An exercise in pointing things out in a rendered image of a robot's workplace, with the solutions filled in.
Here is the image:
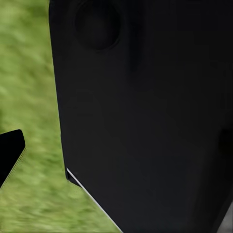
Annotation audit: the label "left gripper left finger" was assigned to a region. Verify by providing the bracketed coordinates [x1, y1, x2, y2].
[0, 129, 25, 187]

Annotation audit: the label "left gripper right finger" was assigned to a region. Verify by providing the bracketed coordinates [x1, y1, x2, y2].
[217, 129, 233, 168]

